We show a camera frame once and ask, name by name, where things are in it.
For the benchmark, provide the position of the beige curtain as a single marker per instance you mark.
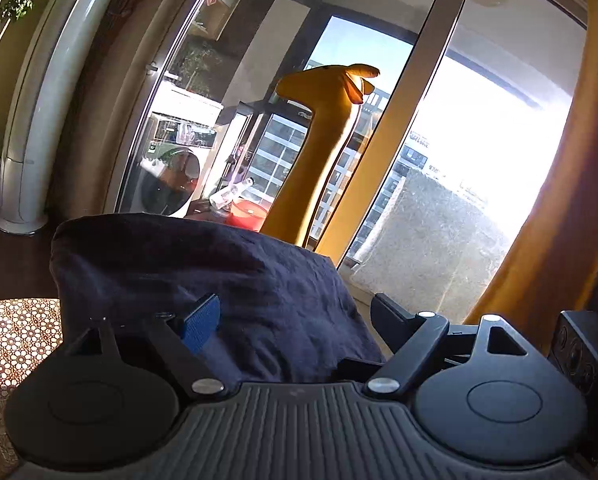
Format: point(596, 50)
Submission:
point(109, 110)

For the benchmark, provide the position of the clear plastic bottle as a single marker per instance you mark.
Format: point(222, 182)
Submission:
point(226, 197)

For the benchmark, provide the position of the red bucket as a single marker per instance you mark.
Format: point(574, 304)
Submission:
point(246, 217)

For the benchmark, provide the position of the yellow curtain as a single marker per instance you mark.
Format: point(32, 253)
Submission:
point(579, 160)

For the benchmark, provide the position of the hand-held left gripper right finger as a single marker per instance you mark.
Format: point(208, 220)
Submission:
point(396, 320)

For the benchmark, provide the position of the yellow giraffe figure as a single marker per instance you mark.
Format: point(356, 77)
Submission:
point(319, 160)

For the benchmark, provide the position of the sliding glass door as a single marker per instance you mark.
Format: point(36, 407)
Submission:
point(419, 110)

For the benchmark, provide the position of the white standing air conditioner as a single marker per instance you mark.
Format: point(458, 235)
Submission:
point(34, 160)

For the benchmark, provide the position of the white washing machine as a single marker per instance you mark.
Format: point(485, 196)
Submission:
point(179, 180)

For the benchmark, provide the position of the blue-grey pants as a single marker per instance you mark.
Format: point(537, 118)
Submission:
point(204, 260)

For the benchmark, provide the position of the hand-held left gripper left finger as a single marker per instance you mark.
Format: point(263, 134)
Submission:
point(201, 322)

